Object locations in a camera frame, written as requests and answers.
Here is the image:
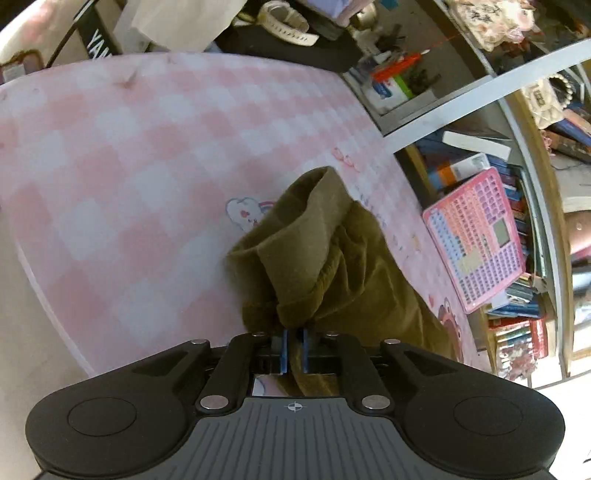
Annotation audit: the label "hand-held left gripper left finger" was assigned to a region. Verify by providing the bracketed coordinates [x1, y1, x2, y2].
[136, 329, 289, 414]

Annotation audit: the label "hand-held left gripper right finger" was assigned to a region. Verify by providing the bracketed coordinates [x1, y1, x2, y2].
[302, 329, 455, 412]

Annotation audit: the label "brown pants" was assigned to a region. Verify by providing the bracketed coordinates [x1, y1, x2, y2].
[226, 166, 464, 398]

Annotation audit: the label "pink learning tablet toy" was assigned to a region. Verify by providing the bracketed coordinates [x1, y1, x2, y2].
[422, 167, 528, 315]

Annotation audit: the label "row of books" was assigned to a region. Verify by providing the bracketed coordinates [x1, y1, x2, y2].
[416, 129, 555, 384]

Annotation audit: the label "white orange box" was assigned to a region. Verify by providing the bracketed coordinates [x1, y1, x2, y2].
[436, 154, 491, 190]

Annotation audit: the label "pink checked cartoon desk mat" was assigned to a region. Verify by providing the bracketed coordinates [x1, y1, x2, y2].
[0, 52, 478, 374]

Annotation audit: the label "white metal bookshelf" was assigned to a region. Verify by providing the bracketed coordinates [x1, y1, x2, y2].
[342, 0, 591, 388]

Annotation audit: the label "black box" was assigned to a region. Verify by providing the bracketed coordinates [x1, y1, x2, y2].
[215, 18, 363, 73]

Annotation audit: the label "red tassel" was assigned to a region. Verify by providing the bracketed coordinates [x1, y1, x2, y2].
[372, 48, 432, 81]

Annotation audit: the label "white wristwatch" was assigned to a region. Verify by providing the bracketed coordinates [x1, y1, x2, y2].
[259, 0, 319, 47]

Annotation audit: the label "round metal tin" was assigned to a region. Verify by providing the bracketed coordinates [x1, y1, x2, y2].
[353, 2, 379, 28]

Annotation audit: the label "lilac cloth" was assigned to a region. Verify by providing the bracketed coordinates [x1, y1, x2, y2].
[300, 0, 365, 26]

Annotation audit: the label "white paper sheet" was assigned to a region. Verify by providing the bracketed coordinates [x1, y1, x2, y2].
[113, 0, 247, 54]

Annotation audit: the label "white quilted bag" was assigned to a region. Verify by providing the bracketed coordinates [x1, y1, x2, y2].
[524, 71, 580, 130]

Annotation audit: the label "pink decorative plaque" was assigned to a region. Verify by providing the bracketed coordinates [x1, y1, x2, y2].
[445, 0, 546, 51]

